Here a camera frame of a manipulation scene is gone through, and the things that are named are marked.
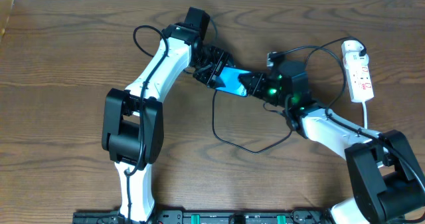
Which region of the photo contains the black USB charging cable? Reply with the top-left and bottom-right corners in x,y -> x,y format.
211,36 -> 368,155

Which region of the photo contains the white power strip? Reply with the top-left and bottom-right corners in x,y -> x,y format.
341,40 -> 374,103

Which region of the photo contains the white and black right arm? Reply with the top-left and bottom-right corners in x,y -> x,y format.
238,61 -> 424,223

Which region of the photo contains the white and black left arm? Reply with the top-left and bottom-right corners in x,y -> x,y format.
102,7 -> 230,223

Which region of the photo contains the blue Samsung Galaxy smartphone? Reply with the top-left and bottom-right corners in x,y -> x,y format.
214,66 -> 250,97

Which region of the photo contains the white power strip cord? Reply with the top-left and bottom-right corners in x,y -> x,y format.
361,100 -> 369,130

